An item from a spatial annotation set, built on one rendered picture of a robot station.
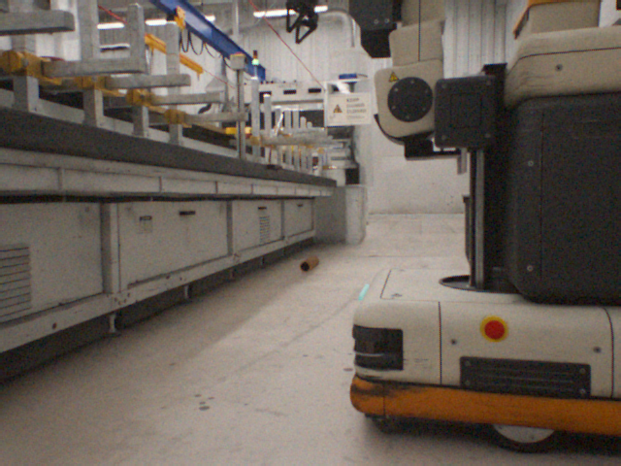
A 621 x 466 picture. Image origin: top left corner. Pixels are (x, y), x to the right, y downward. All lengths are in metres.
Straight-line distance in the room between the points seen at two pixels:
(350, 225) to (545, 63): 4.65
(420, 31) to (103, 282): 1.38
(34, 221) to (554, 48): 1.43
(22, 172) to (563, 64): 1.17
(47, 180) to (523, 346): 1.14
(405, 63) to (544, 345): 0.68
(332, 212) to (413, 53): 4.61
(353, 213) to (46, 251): 4.23
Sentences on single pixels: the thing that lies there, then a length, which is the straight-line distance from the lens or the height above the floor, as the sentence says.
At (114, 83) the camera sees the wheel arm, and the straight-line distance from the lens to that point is 1.63.
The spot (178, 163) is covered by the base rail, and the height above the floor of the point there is 0.63.
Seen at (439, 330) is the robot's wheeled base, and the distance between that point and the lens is 1.10.
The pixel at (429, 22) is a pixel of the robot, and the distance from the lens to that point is 1.33.
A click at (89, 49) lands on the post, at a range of 1.64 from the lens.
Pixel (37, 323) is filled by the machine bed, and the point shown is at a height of 0.15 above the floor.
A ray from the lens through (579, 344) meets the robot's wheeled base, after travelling 1.14.
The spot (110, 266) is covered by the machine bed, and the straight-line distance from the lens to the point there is 2.05.
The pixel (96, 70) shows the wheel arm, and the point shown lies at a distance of 1.36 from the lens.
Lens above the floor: 0.50
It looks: 3 degrees down
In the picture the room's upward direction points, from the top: 1 degrees counter-clockwise
